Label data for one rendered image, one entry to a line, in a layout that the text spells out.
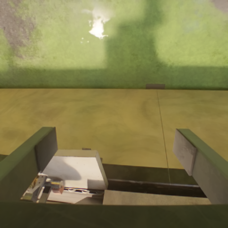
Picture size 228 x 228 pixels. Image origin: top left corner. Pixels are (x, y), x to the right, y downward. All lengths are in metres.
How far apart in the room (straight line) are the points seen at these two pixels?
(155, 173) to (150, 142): 0.16
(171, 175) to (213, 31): 0.86
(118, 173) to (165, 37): 0.84
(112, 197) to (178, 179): 0.26
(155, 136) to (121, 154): 0.19
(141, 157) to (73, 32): 0.87
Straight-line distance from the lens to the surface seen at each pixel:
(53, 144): 0.16
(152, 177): 0.67
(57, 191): 0.71
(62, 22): 1.18
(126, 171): 0.68
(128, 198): 0.63
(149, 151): 0.74
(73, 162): 0.55
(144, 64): 1.16
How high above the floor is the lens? 1.07
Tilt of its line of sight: 49 degrees down
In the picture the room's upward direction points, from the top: 169 degrees counter-clockwise
